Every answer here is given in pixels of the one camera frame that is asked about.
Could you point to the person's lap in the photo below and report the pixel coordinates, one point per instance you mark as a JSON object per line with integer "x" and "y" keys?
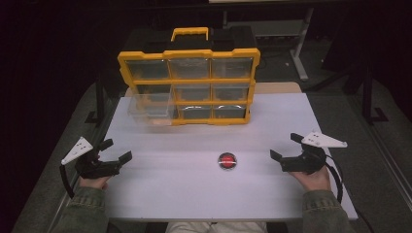
{"x": 215, "y": 227}

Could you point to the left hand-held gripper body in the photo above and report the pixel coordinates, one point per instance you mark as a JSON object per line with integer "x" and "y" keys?
{"x": 94, "y": 169}

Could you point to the white metal desk frame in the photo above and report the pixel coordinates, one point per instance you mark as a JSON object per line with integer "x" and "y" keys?
{"x": 301, "y": 48}

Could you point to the person's right hand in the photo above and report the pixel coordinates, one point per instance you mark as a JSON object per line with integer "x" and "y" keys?
{"x": 315, "y": 182}

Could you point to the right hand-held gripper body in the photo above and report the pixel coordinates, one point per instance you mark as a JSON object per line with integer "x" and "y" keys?
{"x": 304, "y": 163}

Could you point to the round red and black disc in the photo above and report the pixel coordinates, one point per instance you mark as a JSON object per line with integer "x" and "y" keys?
{"x": 227, "y": 161}

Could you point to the clear plastic drawer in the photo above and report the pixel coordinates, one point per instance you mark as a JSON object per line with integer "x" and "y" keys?
{"x": 150, "y": 108}

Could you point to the wooden board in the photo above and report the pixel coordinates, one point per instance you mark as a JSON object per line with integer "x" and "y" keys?
{"x": 278, "y": 87}

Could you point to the yellow black drawer organizer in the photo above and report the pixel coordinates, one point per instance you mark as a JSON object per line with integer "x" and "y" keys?
{"x": 191, "y": 81}

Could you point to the person's left hand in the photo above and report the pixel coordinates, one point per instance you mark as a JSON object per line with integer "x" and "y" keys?
{"x": 94, "y": 183}

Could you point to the black metal stand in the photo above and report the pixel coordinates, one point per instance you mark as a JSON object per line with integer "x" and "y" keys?
{"x": 99, "y": 103}
{"x": 369, "y": 97}

